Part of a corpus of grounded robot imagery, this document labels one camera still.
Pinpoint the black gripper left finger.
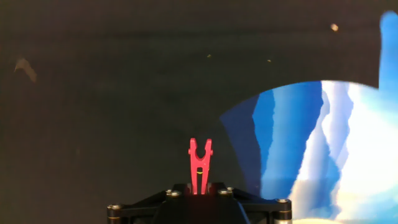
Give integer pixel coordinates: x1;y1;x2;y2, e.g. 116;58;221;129
106;182;192;224

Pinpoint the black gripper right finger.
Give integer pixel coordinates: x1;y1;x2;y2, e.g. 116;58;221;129
207;182;293;224

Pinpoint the pink plastic clamp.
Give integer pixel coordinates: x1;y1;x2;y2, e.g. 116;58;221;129
188;138;214;195

